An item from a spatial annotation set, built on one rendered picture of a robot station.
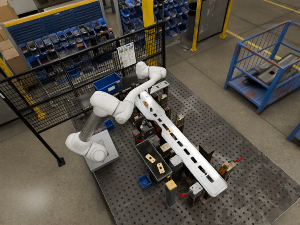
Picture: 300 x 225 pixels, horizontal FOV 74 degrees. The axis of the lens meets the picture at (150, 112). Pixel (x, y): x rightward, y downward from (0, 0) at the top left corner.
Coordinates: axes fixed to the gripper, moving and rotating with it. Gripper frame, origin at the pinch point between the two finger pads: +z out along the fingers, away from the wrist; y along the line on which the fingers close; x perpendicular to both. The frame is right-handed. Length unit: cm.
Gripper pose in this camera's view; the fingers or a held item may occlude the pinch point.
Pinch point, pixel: (144, 94)
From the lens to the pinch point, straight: 217.4
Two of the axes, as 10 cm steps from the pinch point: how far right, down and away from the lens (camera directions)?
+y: 8.5, -4.4, 2.9
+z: 0.7, 6.5, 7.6
